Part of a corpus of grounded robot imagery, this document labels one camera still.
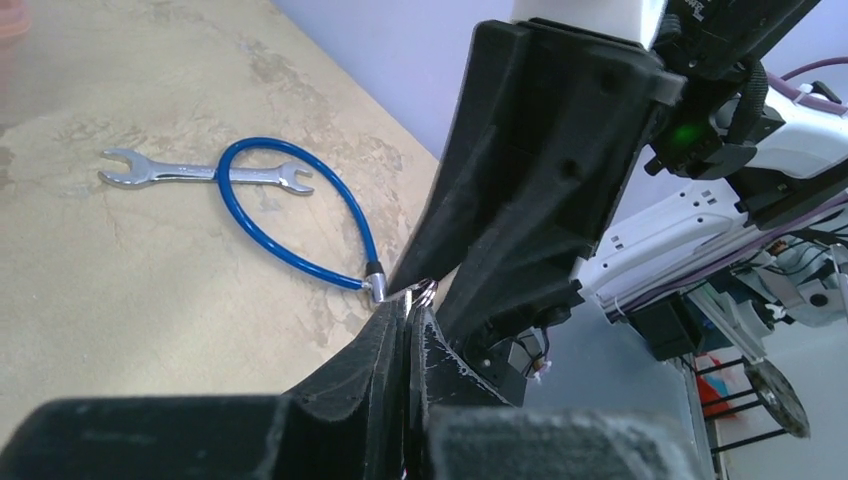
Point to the small silver keys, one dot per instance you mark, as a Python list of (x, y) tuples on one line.
[(421, 294)]

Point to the silver open-end wrench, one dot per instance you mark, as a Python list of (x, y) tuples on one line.
[(144, 172)]

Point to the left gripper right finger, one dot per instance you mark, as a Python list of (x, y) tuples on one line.
[(461, 428)]

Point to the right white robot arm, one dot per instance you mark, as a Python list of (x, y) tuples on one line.
[(619, 152)]

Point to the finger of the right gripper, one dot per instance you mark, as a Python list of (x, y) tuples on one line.
[(444, 231), (584, 106)]

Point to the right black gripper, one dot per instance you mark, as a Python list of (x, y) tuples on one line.
[(733, 165)]

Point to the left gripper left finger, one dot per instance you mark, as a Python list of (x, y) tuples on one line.
[(340, 422)]

